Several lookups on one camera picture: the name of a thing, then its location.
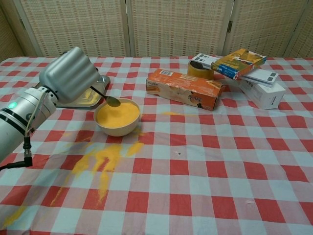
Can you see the flat white box grey squares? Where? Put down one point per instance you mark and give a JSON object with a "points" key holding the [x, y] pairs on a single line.
{"points": [[203, 58]]}

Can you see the bowl of yellow batter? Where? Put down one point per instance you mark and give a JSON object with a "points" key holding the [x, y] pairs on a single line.
{"points": [[117, 117]]}

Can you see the dark metal spoon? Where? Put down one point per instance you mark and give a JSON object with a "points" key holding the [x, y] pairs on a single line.
{"points": [[113, 101]]}

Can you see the rectangular metal tray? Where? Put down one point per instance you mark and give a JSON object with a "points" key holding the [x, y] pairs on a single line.
{"points": [[101, 84]]}

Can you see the plain white carton box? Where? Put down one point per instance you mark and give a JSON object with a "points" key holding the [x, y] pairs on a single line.
{"points": [[269, 98]]}

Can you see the cream bowl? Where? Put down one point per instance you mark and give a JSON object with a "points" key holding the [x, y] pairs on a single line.
{"points": [[117, 131]]}

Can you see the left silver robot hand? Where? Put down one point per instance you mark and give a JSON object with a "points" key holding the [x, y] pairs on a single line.
{"points": [[69, 74]]}

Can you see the long orange carton box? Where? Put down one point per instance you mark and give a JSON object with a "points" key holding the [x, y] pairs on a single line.
{"points": [[185, 88]]}

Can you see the orange and blue box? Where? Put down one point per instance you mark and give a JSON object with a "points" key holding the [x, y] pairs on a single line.
{"points": [[237, 64]]}

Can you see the yellow powder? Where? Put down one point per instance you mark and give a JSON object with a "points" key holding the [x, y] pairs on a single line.
{"points": [[107, 154]]}

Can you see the woven bamboo folding screen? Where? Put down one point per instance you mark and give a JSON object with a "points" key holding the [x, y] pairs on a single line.
{"points": [[171, 29]]}

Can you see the red white checkered tablecloth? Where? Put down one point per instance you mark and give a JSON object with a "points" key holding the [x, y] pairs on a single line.
{"points": [[207, 159]]}

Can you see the brown tape roll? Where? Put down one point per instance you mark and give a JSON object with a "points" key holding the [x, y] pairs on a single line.
{"points": [[198, 72]]}

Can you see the metal screen hinge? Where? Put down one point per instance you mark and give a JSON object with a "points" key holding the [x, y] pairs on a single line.
{"points": [[230, 26]]}

